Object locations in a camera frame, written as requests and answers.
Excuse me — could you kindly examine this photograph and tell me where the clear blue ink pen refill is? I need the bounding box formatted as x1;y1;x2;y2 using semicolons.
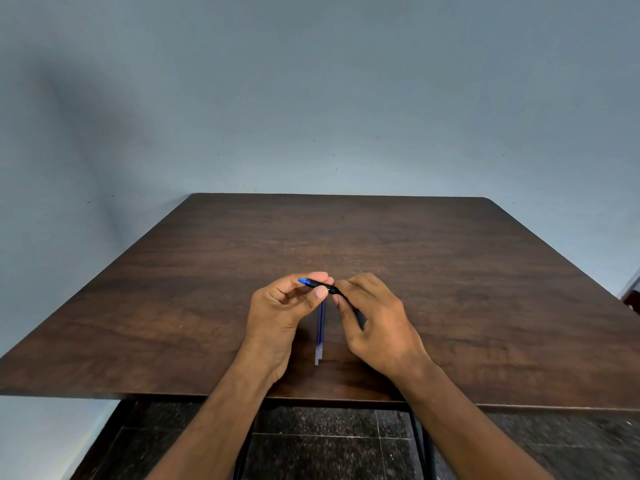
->
314;299;327;367

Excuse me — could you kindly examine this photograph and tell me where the person's right forearm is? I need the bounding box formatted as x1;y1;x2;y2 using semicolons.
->
389;356;557;480

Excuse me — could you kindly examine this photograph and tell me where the black pen with blue tip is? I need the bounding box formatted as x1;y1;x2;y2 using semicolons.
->
298;278;367;331

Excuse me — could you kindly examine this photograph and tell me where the person's right hand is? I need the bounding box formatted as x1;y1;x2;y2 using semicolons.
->
331;273;434;382

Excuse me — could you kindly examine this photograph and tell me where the person's left hand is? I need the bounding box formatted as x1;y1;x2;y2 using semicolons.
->
239;271;335;387

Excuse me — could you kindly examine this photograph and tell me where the person's left forearm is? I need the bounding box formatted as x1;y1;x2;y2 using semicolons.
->
145;345;291;480

